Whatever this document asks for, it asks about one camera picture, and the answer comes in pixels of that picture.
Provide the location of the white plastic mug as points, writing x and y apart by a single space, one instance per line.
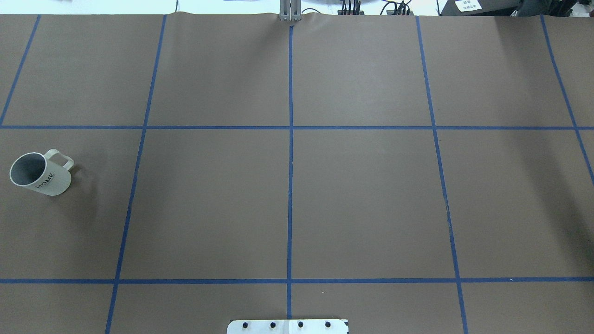
49 173

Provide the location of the aluminium frame post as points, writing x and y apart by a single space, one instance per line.
290 10

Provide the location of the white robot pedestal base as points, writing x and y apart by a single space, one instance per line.
289 326

